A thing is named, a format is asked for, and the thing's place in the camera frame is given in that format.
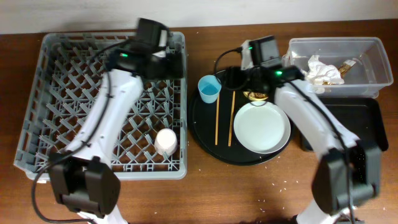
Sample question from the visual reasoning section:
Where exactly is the peanut shells and rice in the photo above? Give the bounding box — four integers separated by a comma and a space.
248, 92, 267, 99

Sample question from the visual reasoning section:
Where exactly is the yellow bowl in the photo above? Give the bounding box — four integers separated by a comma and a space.
243, 91, 268, 101

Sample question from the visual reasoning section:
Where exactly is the grey plate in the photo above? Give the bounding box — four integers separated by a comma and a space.
233, 101, 292, 154

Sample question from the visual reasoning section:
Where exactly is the blue plastic cup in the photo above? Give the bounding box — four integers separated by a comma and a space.
198, 75, 221, 104

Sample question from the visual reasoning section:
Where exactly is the white tissue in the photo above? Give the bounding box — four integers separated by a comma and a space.
301, 55, 345, 94

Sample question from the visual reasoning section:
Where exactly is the pink plastic cup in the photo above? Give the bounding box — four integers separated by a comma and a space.
154, 128, 178, 157

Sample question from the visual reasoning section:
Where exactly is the gold snack wrapper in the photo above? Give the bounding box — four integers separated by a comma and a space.
323, 60, 356, 85

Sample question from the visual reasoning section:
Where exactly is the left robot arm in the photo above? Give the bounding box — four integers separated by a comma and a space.
43, 40, 185, 223

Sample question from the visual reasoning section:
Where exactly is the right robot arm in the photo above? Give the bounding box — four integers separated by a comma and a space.
215, 66, 382, 223

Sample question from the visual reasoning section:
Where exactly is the grey dishwasher rack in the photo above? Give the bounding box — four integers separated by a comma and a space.
14, 32, 187, 180

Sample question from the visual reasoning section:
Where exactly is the right wooden chopstick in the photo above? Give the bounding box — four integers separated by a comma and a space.
228, 91, 236, 147

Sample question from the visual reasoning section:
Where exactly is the wooden chopstick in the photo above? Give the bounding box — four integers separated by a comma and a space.
215, 95, 220, 146
228, 91, 236, 147

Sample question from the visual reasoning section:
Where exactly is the left wooden chopstick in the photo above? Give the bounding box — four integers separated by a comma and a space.
215, 95, 220, 146

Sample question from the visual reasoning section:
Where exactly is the round black tray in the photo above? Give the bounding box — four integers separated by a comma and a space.
188, 85, 295, 166

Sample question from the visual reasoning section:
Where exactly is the clear plastic bin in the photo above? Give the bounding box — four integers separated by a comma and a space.
282, 37, 394, 98

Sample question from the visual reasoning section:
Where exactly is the black rectangular tray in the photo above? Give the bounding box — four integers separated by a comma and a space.
320, 97, 389, 151

